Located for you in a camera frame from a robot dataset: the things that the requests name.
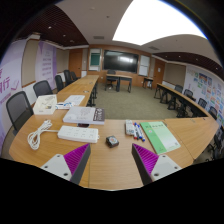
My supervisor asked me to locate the wall whiteboard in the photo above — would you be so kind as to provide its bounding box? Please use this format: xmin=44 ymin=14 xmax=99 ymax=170
xmin=138 ymin=54 xmax=151 ymax=77
xmin=89 ymin=48 xmax=102 ymax=72

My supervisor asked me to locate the large black wall screen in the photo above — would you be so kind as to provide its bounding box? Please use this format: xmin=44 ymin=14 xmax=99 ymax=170
xmin=103 ymin=49 xmax=140 ymax=74

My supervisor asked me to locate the printed white paper sheet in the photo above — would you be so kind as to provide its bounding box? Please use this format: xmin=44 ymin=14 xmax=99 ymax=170
xmin=63 ymin=94 xmax=86 ymax=107

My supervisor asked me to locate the row of black office chairs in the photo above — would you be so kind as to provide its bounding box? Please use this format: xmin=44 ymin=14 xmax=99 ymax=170
xmin=173 ymin=83 xmax=224 ymax=161
xmin=5 ymin=69 xmax=81 ymax=136

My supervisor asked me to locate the large ceiling light panel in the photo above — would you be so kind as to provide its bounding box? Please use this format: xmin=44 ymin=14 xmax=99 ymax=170
xmin=112 ymin=0 xmax=208 ymax=47

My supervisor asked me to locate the small dark side table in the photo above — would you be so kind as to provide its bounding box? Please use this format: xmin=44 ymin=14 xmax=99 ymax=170
xmin=143 ymin=77 xmax=154 ymax=89

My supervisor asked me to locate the white power strip cable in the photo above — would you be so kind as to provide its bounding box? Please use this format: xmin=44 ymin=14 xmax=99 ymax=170
xmin=27 ymin=119 xmax=60 ymax=151

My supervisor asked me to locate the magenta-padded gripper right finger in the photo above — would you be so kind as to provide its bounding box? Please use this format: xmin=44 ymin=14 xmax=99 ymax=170
xmin=131 ymin=143 xmax=183 ymax=187

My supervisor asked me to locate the open white cardboard box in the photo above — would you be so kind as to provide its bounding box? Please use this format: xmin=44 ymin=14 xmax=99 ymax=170
xmin=32 ymin=94 xmax=58 ymax=116

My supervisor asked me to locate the group of colourful wall posters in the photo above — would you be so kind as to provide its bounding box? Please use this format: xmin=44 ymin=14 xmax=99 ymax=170
xmin=184 ymin=66 xmax=224 ymax=128

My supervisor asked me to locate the brown wooden door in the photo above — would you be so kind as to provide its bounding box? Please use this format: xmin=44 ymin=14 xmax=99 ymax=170
xmin=153 ymin=58 xmax=166 ymax=88
xmin=68 ymin=48 xmax=83 ymax=78

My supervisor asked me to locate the dark wooden desk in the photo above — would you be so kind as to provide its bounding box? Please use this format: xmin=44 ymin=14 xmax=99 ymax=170
xmin=105 ymin=73 xmax=133 ymax=93

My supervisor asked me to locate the white power strip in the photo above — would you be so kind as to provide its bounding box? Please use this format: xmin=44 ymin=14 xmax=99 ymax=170
xmin=57 ymin=125 xmax=100 ymax=144

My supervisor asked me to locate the red marker pen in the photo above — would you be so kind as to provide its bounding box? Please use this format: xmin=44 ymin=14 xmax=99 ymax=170
xmin=132 ymin=124 xmax=139 ymax=140

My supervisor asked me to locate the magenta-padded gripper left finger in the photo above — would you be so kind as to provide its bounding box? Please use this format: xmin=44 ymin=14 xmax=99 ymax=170
xmin=39 ymin=143 xmax=92 ymax=186

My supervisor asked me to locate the long wooden conference table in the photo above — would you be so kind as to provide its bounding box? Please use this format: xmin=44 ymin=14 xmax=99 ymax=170
xmin=154 ymin=83 xmax=214 ymax=119

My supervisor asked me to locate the green booklet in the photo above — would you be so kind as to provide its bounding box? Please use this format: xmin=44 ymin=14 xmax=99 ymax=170
xmin=139 ymin=120 xmax=182 ymax=155

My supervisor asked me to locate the small white and blue box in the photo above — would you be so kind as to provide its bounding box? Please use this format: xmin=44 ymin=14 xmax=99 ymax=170
xmin=54 ymin=101 xmax=76 ymax=110

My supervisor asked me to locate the grey charger with red ports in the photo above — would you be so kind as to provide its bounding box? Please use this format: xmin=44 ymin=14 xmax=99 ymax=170
xmin=105 ymin=135 xmax=120 ymax=149

